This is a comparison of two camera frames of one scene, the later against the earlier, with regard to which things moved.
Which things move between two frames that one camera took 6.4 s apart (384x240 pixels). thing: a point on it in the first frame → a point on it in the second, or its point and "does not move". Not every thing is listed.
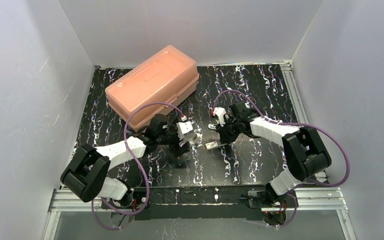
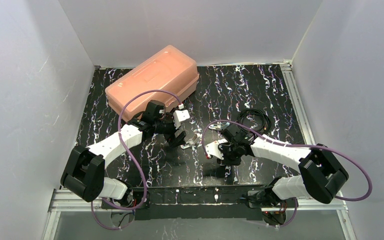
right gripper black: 224,131 → 223,153
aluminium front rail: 311,200 does not move
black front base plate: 203,203 does not move
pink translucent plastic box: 156,86 does not move
